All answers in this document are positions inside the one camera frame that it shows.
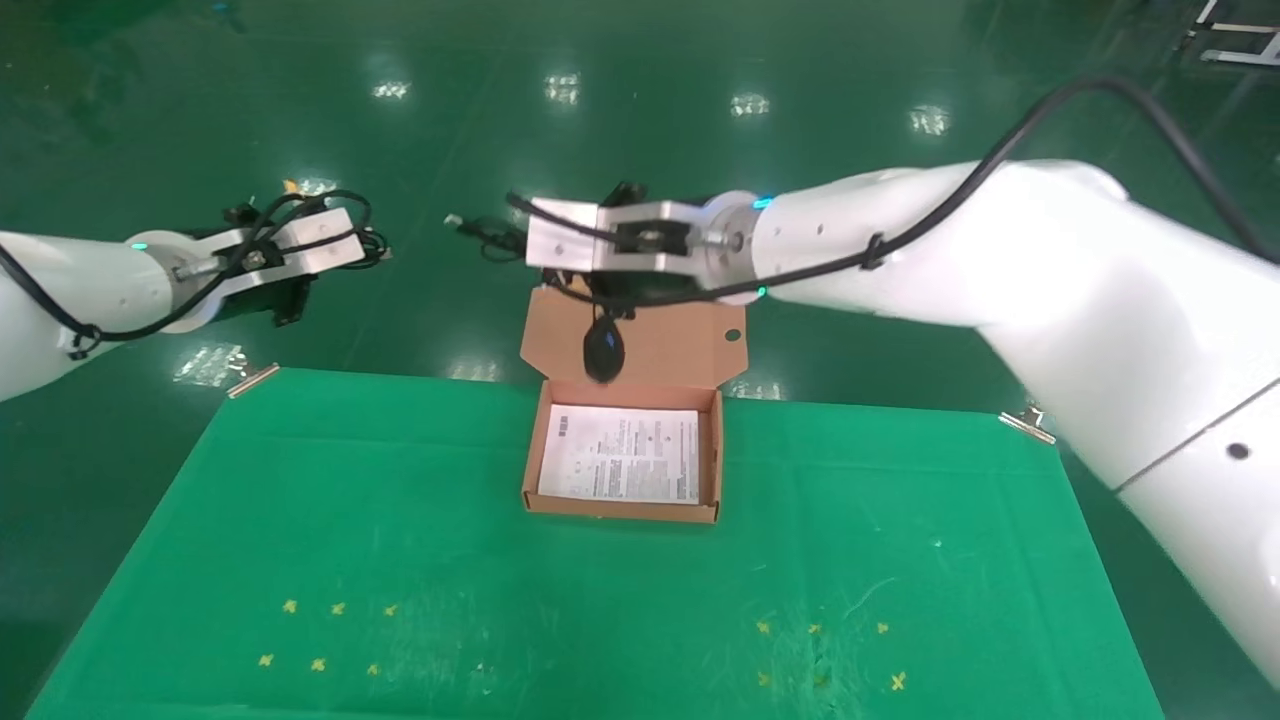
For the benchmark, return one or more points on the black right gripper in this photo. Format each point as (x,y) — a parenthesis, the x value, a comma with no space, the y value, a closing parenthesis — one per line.
(650,285)

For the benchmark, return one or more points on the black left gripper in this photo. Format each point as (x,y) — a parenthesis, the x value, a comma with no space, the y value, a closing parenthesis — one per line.
(270,298)

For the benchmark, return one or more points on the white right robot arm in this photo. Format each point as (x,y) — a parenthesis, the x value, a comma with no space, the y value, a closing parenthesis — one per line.
(1050,270)

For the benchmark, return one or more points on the open brown cardboard box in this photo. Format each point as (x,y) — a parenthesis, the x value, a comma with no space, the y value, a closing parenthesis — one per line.
(660,345)

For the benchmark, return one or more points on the metal binder clip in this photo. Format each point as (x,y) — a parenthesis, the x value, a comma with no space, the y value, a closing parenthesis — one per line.
(1030,425)
(255,380)

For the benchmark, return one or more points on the white printed instruction sheet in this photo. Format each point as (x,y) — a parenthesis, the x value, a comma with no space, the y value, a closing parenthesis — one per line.
(620,455)

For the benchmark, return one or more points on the green table mat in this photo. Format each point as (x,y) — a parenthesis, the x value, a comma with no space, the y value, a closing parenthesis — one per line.
(600,600)

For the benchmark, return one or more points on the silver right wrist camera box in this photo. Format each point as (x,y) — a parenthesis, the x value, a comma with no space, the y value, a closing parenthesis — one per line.
(560,235)

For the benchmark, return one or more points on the grey metal frame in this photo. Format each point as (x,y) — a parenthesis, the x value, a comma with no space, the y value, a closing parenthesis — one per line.
(1235,55)

